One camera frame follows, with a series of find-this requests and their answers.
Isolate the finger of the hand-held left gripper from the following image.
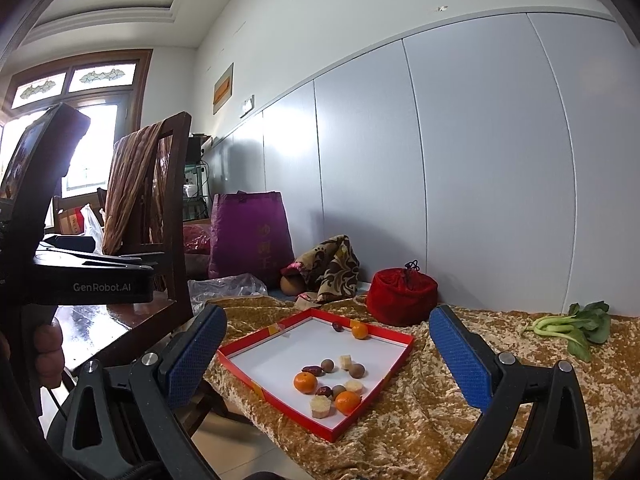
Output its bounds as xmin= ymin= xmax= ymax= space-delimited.
xmin=80 ymin=251 xmax=172 ymax=278

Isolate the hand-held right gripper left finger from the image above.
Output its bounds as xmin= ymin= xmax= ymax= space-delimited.
xmin=46 ymin=304 xmax=229 ymax=480

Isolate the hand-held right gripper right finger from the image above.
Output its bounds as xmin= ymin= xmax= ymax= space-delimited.
xmin=428 ymin=304 xmax=594 ymax=480

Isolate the red shallow box tray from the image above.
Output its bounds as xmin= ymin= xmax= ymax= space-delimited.
xmin=217 ymin=308 xmax=415 ymax=443

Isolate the person's left hand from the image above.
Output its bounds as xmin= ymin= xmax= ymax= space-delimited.
xmin=33 ymin=322 xmax=64 ymax=389

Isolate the white plastic bag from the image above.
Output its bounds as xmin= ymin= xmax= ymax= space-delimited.
xmin=80 ymin=203 xmax=106 ymax=255

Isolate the cardboard box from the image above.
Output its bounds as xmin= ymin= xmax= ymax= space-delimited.
xmin=55 ymin=207 xmax=85 ymax=236

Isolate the red mesh bag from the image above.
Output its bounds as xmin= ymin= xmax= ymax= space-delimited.
xmin=183 ymin=224 xmax=213 ymax=257

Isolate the golden velvet tablecloth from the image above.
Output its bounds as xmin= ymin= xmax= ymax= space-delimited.
xmin=192 ymin=295 xmax=640 ymax=480

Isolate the dark wooden chair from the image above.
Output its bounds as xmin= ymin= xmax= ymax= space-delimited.
xmin=102 ymin=111 xmax=195 ymax=317

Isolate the striped brown cloth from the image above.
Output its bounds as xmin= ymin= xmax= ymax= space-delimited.
xmin=102 ymin=121 xmax=167 ymax=257

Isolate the clear plastic bag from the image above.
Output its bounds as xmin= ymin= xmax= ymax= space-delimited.
xmin=187 ymin=273 xmax=269 ymax=312

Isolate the purple tote bag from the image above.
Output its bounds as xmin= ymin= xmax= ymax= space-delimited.
xmin=208 ymin=191 xmax=296 ymax=292

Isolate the green bok choy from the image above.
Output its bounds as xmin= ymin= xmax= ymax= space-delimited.
xmin=521 ymin=301 xmax=612 ymax=362

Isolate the brown round gourd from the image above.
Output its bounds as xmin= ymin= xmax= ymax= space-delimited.
xmin=280 ymin=274 xmax=308 ymax=296

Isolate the wooden framed window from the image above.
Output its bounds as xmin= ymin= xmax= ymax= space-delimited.
xmin=0 ymin=49 xmax=154 ymax=202

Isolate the brown floral patterned cloth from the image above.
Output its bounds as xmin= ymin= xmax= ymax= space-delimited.
xmin=281 ymin=234 xmax=361 ymax=305

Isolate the red velvet drawstring pouch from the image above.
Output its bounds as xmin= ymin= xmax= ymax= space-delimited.
xmin=365 ymin=260 xmax=439 ymax=327

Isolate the orange framed wall picture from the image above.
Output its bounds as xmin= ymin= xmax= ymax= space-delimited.
xmin=213 ymin=63 xmax=235 ymax=115

